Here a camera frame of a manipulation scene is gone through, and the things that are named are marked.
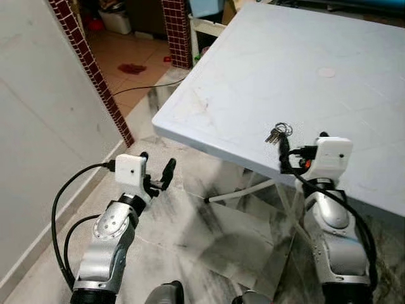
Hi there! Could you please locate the metal key bunch with rings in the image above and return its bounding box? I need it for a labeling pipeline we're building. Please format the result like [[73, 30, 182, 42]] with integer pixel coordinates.
[[264, 122, 294, 146]]

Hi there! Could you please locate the white metal table leg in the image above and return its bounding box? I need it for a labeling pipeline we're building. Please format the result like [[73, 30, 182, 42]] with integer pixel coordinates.
[[204, 172, 282, 205]]

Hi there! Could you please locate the white plastic table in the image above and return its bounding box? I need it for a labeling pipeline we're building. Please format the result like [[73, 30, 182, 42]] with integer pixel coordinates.
[[152, 2, 405, 219]]

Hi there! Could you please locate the dark red floor cloth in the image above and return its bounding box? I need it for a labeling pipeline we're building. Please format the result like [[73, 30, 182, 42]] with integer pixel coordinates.
[[117, 62, 148, 76]]

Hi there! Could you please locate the dark grey left robot leg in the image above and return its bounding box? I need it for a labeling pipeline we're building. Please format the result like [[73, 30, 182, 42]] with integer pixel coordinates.
[[144, 281, 185, 304]]

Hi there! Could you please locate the dark grey robot leg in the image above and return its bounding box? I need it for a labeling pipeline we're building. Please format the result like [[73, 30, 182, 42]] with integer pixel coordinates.
[[144, 281, 185, 304], [231, 290, 273, 304]]

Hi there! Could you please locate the red mosaic tiled pillar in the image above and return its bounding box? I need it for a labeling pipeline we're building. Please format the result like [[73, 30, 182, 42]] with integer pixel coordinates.
[[161, 0, 193, 69]]

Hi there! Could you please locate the white plastic container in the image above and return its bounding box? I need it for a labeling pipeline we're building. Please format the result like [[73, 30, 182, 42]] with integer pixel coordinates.
[[98, 9, 133, 35]]

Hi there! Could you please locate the red plastic item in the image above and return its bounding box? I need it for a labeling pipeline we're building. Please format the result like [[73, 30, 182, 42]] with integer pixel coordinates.
[[87, 18, 106, 32]]

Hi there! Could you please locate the white plastic rack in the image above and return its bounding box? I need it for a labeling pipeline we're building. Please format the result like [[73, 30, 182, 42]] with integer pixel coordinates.
[[189, 15, 230, 59]]

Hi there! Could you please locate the dark grey right robot leg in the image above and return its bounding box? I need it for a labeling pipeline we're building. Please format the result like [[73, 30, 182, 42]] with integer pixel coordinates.
[[231, 290, 273, 304]]

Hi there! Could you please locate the light blue plastic bin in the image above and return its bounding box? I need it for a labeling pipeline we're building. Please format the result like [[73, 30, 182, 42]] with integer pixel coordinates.
[[188, 0, 226, 18]]

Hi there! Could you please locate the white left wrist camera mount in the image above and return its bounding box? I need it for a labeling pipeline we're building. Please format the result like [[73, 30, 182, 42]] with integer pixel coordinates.
[[115, 154, 149, 189]]

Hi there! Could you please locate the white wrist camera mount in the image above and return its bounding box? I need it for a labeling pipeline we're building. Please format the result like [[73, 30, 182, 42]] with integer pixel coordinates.
[[115, 154, 149, 189], [313, 136, 353, 182]]

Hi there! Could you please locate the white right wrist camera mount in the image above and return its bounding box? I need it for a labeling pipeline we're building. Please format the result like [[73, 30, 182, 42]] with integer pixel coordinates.
[[313, 136, 353, 182]]

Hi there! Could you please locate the thin black floor cable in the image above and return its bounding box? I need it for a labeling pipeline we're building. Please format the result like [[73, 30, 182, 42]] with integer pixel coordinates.
[[112, 79, 185, 97]]

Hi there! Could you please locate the long black left arm cable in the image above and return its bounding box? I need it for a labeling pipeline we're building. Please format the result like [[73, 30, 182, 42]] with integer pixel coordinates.
[[51, 161, 118, 292]]

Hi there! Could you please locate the short black left arm cable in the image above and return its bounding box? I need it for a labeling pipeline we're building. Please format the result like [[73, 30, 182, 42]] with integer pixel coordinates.
[[63, 214, 102, 286]]

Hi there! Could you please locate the red mosaic tiled wall edge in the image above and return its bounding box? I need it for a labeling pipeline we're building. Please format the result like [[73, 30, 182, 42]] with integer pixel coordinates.
[[48, 0, 135, 148]]

